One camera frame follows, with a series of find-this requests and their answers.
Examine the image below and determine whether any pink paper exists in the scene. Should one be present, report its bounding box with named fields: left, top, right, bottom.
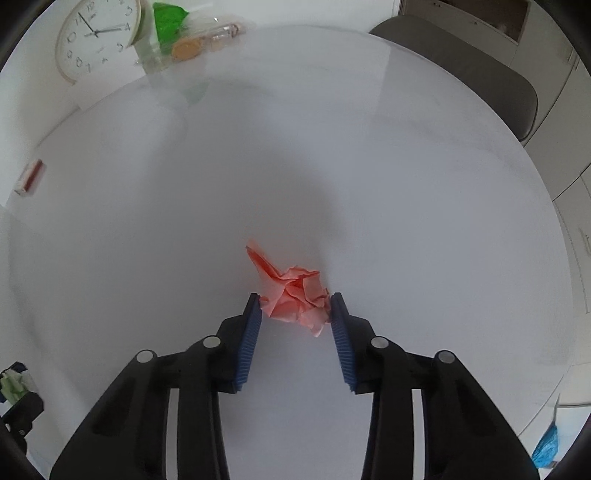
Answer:
left=245, top=241, right=331, bottom=337

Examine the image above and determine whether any green paper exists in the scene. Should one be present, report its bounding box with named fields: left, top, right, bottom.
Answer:
left=1, top=370, right=36, bottom=405

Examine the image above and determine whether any white oval table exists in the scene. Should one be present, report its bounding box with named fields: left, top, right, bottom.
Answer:
left=1, top=20, right=574, bottom=473

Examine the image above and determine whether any blue plastic bag on floor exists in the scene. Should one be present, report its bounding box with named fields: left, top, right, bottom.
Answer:
left=532, top=423, right=559, bottom=469

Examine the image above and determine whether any small red white box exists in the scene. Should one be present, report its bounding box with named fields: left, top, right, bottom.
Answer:
left=13, top=159, right=46, bottom=197

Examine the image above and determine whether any dark grey chair behind table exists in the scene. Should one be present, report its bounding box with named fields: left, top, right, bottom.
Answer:
left=370, top=15, right=538, bottom=141

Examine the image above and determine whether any clear plastic container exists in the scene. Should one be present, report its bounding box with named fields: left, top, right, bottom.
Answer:
left=133, top=4, right=253, bottom=74

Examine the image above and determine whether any white round wall clock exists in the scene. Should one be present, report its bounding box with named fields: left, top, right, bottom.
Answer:
left=55, top=0, right=143, bottom=84

